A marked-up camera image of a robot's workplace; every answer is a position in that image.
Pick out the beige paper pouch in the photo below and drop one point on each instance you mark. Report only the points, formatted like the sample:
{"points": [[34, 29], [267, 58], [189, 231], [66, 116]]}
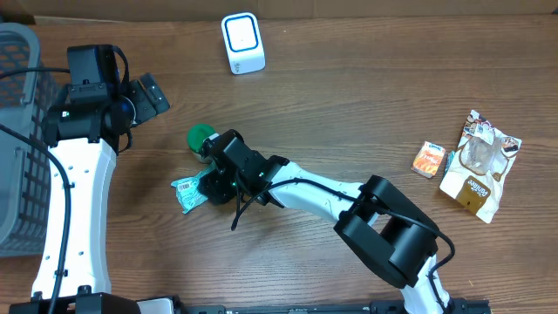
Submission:
{"points": [[483, 159]]}

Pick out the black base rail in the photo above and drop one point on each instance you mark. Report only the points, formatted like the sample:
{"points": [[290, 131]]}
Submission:
{"points": [[305, 309]]}

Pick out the teal snack packet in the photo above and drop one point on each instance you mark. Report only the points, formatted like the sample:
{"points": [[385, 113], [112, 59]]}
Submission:
{"points": [[187, 193]]}

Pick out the white barcode scanner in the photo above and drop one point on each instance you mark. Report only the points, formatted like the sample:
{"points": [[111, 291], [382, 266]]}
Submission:
{"points": [[243, 43]]}

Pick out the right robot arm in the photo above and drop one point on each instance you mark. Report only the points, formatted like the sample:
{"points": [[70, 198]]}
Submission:
{"points": [[390, 235]]}

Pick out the grey plastic mesh basket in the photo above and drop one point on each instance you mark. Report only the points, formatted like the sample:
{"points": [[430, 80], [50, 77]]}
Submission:
{"points": [[25, 172]]}

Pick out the orange snack packet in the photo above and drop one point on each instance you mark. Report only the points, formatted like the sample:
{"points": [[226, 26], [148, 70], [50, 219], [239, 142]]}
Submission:
{"points": [[428, 159]]}

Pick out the green capped bottle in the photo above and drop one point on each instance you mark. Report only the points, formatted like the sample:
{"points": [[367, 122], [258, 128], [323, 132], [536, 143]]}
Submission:
{"points": [[195, 140]]}

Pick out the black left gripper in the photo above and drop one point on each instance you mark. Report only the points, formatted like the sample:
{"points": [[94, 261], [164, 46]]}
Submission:
{"points": [[148, 108]]}

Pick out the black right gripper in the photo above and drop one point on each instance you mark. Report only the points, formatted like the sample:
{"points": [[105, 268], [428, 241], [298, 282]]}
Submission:
{"points": [[217, 185]]}

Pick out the teal Kleenex tissue pack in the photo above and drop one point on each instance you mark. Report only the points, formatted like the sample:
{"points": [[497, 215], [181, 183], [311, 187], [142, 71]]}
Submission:
{"points": [[449, 161]]}

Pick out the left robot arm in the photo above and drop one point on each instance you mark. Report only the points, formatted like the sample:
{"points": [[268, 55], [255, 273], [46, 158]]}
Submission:
{"points": [[81, 133]]}

